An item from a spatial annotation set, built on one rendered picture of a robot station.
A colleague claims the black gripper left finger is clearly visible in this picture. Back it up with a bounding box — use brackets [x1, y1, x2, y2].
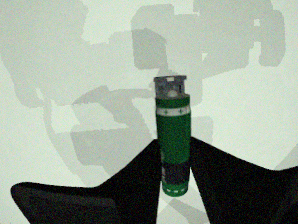
[11, 139, 162, 224]

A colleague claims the green cylindrical battery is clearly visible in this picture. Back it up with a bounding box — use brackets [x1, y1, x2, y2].
[154, 89, 192, 197]

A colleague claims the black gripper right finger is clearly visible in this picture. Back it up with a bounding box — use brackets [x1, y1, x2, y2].
[190, 136, 298, 224]

